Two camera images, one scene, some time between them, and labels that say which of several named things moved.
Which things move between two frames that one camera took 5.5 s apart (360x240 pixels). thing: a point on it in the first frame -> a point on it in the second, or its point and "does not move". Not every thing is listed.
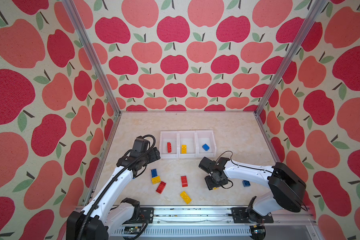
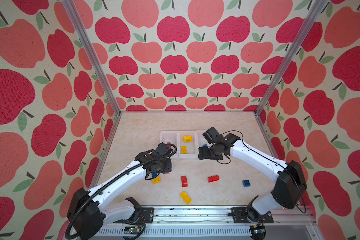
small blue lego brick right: x=246 y=183 does not move
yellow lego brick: x=184 y=149 does not move
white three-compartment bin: x=187 y=144 does not move
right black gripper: x=209 y=186 -> x=202 y=154
